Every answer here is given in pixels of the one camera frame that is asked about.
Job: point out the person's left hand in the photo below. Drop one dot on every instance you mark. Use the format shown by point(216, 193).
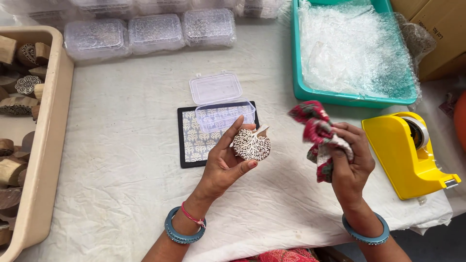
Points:
point(218, 169)

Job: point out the person's right hand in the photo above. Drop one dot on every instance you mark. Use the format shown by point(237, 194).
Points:
point(355, 171)

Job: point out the carved wooden leaf printing block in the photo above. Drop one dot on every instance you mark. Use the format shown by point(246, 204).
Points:
point(253, 145)

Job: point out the red floral cloth rag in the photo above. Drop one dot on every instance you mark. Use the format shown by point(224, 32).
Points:
point(318, 134)

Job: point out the black-edged leaf print pad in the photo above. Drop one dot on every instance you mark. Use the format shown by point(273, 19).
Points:
point(193, 142)

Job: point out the yellow tape dispenser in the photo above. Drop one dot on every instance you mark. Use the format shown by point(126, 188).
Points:
point(396, 163)

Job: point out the open clear plastic box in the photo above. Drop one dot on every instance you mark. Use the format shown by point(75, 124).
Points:
point(218, 102)

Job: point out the blue bangle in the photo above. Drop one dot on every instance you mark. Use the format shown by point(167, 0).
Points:
point(367, 238)
point(178, 236)

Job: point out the clear tape roll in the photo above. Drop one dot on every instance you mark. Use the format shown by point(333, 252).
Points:
point(422, 129)

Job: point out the white table cloth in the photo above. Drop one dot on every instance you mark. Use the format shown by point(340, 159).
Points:
point(120, 163)

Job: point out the person's red patterned clothing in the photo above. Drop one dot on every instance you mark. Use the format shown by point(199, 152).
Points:
point(280, 256)

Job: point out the small reddish packet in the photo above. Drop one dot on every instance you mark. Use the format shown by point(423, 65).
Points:
point(447, 105)

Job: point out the orange round object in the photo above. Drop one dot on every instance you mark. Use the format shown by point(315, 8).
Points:
point(461, 120)

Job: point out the clear bubble wrap sheets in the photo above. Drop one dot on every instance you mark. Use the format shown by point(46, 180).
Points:
point(349, 51)

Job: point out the teal plastic tray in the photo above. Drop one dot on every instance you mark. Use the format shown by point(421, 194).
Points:
point(295, 54)

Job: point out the brown bundle in bubble wrap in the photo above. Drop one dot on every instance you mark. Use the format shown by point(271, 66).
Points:
point(418, 38)

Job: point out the rows of bubble-wrapped plastic boxes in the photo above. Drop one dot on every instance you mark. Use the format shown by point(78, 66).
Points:
point(156, 32)

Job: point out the brown cardboard box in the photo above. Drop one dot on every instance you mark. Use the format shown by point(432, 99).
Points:
point(444, 32)

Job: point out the beige plastic tray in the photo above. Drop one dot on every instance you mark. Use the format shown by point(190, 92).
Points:
point(49, 145)

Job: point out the heap of wooden printing blocks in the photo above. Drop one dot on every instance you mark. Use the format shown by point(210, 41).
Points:
point(16, 105)

